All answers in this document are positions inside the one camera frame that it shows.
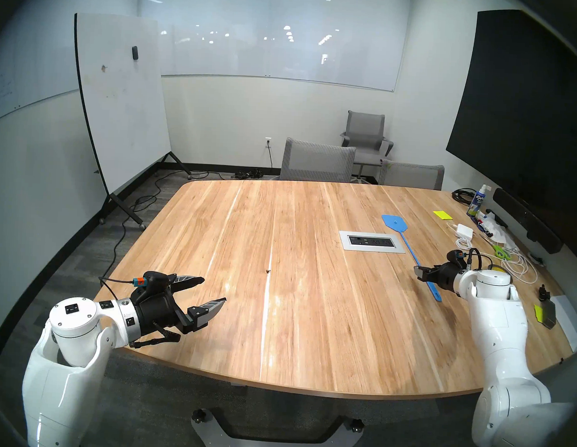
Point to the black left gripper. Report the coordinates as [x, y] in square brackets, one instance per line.
[156, 310]

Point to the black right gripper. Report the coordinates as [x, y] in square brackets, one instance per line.
[445, 278]

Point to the blue plastic fly swatter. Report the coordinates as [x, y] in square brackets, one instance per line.
[394, 223]

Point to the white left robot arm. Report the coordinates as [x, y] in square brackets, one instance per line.
[71, 320]

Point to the yellow sticky note pad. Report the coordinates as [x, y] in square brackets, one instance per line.
[442, 214]

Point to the black yellow tape roll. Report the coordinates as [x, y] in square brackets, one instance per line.
[498, 267]

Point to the black dry erase marker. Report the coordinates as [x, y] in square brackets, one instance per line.
[485, 227]

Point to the crumpled white cloth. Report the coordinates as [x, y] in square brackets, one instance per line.
[502, 234]

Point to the whiteboard cleaner spray bottle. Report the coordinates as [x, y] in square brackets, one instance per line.
[477, 204]

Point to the silver table outlet box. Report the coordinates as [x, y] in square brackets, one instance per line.
[345, 235]

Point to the narrow grey mesh chair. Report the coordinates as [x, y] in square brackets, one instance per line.
[411, 176]

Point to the black video sound bar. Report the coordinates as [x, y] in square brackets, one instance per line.
[525, 218]

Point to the yellow sticky flag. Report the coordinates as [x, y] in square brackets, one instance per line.
[538, 312]

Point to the black base knob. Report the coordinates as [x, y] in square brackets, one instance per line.
[356, 425]
[199, 416]

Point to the white paper sheet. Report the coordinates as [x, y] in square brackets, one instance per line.
[572, 322]

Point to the wide grey mesh chair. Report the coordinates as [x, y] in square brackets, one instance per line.
[316, 162]

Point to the grey office armchair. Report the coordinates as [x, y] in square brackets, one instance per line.
[365, 128]

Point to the rolling whiteboard on black stand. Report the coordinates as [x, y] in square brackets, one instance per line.
[121, 110]

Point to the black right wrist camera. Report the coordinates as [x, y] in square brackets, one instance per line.
[455, 257]

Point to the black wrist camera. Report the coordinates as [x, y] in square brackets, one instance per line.
[455, 257]
[155, 280]

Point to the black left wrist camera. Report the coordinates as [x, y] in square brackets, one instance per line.
[155, 280]

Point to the large black wall screen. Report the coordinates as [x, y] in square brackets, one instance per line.
[525, 117]

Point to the large glass wall board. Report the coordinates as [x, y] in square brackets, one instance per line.
[278, 56]

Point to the glass wall board with writing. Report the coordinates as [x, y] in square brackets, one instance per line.
[16, 86]

